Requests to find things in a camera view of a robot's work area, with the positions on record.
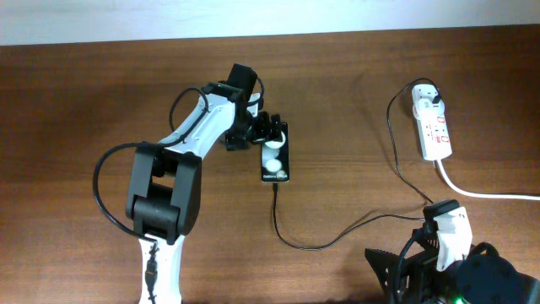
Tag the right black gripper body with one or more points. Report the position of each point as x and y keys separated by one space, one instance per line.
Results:
x=429 y=282

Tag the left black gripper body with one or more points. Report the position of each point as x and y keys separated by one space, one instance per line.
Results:
x=250 y=127

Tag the black smartphone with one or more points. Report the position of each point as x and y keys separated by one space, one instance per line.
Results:
x=275 y=165

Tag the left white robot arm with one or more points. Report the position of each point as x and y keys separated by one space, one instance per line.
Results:
x=164 y=194

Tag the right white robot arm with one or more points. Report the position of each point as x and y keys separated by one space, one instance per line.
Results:
x=483 y=277

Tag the white USB charger plug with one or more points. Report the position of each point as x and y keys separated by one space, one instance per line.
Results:
x=427 y=108

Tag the white power strip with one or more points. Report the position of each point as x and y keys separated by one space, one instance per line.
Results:
x=433 y=131

